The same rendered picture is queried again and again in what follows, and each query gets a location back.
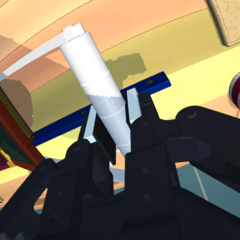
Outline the brown speckled pad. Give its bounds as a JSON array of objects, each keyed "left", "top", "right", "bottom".
[{"left": 0, "top": 78, "right": 34, "bottom": 130}]

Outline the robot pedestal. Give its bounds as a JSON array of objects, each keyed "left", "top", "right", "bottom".
[{"left": 0, "top": 23, "right": 132, "bottom": 158}]

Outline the red-brown wooden box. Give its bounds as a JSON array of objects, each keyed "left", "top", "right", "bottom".
[{"left": 0, "top": 85, "right": 46, "bottom": 172}]

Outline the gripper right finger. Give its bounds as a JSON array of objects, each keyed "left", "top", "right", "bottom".
[{"left": 123, "top": 88, "right": 240, "bottom": 222}]

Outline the red knob with grey rim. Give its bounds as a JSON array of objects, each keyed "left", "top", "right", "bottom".
[{"left": 228, "top": 72, "right": 240, "bottom": 110}]

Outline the blue bar with brass screws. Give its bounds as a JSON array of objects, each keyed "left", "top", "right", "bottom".
[{"left": 30, "top": 71, "right": 172, "bottom": 147}]

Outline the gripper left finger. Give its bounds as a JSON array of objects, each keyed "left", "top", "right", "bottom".
[{"left": 0, "top": 105, "right": 117, "bottom": 240}]

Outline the tan speckled block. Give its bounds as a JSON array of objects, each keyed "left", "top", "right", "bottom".
[{"left": 205, "top": 0, "right": 240, "bottom": 48}]

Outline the brass catch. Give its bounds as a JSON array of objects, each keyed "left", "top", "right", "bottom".
[{"left": 0, "top": 148, "right": 16, "bottom": 169}]

